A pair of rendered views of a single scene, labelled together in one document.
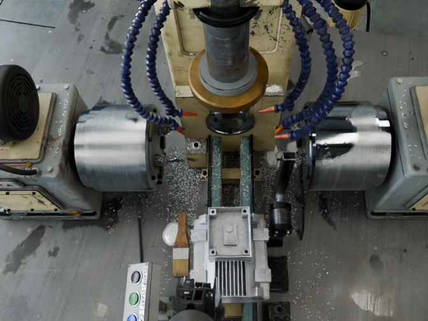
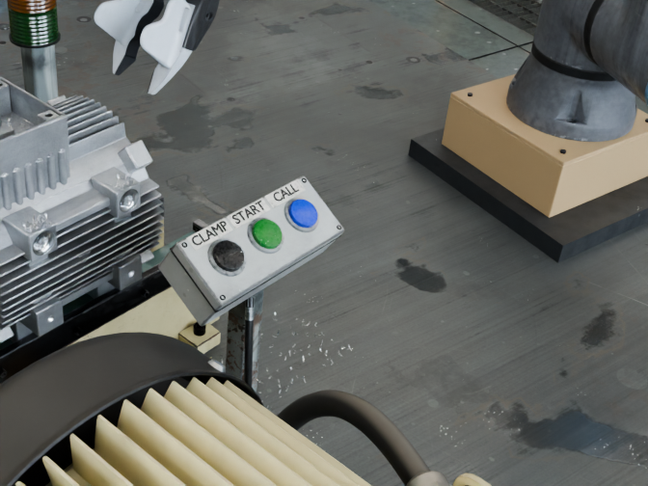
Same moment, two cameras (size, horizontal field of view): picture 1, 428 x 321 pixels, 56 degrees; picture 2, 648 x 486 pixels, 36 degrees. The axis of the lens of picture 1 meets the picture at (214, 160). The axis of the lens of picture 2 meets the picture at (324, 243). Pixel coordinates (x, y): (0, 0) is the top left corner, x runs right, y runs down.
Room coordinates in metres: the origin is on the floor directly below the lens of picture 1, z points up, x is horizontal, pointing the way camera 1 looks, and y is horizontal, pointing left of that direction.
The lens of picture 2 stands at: (0.75, 0.66, 1.62)
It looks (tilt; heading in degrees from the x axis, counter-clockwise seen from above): 36 degrees down; 210
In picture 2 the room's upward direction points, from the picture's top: 6 degrees clockwise
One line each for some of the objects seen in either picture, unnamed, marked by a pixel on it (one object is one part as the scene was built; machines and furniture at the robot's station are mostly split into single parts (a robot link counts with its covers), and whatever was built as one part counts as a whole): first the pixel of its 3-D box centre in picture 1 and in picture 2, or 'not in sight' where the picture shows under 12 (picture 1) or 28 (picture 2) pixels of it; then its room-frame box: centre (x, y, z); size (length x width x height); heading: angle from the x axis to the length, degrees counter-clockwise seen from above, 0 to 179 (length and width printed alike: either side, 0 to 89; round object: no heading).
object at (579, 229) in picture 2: not in sight; (553, 169); (-0.59, 0.27, 0.82); 0.32 x 0.32 x 0.03; 71
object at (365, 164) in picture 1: (348, 145); not in sight; (0.47, -0.38, 1.04); 0.41 x 0.25 x 0.25; 83
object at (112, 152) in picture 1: (107, 148); not in sight; (0.56, 0.30, 1.04); 0.37 x 0.25 x 0.25; 83
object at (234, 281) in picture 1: (230, 259); (27, 216); (0.20, -0.01, 1.02); 0.20 x 0.19 x 0.19; 174
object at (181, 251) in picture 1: (181, 244); not in sight; (0.31, 0.13, 0.80); 0.21 x 0.05 x 0.01; 174
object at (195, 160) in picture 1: (197, 152); not in sight; (0.60, 0.05, 0.86); 0.07 x 0.06 x 0.12; 83
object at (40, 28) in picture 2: not in sight; (33, 20); (-0.06, -0.28, 1.05); 0.06 x 0.06 x 0.04
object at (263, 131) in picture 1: (230, 112); not in sight; (0.67, -0.07, 0.97); 0.30 x 0.11 x 0.34; 83
